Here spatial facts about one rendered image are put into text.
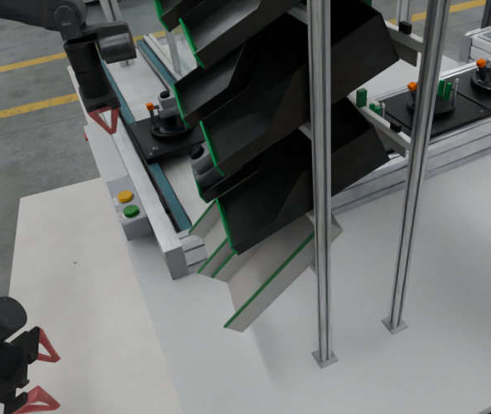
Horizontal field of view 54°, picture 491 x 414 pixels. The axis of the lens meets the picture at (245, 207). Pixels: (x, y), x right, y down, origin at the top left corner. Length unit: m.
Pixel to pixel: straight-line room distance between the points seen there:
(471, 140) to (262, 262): 0.79
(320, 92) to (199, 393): 0.66
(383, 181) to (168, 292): 0.64
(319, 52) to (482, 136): 1.01
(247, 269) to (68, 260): 0.58
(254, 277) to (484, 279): 0.54
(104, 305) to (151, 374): 0.24
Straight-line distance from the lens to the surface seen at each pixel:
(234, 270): 0.99
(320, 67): 0.61
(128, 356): 1.13
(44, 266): 1.41
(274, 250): 0.93
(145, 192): 1.36
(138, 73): 2.14
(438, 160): 1.46
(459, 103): 1.63
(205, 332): 1.11
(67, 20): 0.97
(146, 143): 1.54
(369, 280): 1.18
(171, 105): 1.52
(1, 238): 3.08
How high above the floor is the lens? 1.75
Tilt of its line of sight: 40 degrees down
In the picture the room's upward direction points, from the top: 9 degrees counter-clockwise
